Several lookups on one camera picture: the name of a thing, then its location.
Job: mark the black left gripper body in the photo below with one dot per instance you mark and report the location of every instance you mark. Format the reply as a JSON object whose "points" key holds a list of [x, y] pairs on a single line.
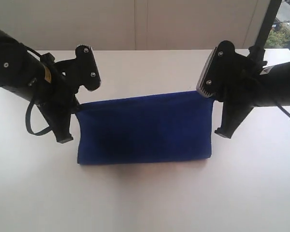
{"points": [[57, 102]]}

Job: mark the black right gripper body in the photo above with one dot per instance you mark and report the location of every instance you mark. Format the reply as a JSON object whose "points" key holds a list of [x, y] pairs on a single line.
{"points": [[238, 102]]}

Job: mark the blue microfiber towel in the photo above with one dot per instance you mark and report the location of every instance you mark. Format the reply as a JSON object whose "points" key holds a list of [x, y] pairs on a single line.
{"points": [[172, 127]]}

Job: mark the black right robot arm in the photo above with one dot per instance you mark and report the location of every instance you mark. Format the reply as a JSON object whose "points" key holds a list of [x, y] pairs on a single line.
{"points": [[274, 81]]}

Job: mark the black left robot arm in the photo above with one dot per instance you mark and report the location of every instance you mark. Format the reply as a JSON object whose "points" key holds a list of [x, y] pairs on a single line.
{"points": [[35, 78]]}

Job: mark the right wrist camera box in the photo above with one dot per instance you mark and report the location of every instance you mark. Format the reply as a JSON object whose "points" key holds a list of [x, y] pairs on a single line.
{"points": [[222, 66]]}

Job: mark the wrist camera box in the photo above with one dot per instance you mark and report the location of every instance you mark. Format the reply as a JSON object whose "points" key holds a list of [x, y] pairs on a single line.
{"points": [[222, 66], [81, 71]]}

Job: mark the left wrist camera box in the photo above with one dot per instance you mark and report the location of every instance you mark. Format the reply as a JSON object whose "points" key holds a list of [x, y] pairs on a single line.
{"points": [[81, 71]]}

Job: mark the black window frame post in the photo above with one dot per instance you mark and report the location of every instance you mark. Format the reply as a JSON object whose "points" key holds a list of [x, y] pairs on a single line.
{"points": [[268, 20]]}

